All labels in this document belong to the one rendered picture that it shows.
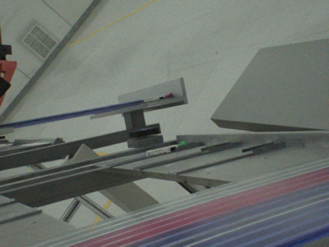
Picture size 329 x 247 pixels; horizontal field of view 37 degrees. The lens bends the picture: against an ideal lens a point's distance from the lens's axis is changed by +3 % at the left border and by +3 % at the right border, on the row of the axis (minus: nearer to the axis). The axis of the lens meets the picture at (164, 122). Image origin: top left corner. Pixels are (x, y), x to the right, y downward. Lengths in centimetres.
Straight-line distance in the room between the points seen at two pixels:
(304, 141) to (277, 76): 47
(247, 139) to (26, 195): 39
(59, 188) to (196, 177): 36
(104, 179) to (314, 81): 47
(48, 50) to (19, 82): 74
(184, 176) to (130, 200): 62
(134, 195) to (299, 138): 61
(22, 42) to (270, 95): 768
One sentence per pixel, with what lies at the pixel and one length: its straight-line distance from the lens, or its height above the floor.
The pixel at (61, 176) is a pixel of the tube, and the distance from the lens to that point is 82.
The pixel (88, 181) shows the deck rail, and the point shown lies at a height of 84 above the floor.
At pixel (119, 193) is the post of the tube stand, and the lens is 122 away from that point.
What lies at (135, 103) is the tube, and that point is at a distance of 115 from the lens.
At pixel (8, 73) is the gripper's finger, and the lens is 74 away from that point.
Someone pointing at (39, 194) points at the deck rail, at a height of 90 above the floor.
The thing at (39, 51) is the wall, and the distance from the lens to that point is 870.
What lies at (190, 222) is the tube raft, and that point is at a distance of 37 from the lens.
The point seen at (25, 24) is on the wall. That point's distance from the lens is 874.
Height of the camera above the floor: 114
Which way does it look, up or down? 22 degrees down
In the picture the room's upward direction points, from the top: 49 degrees counter-clockwise
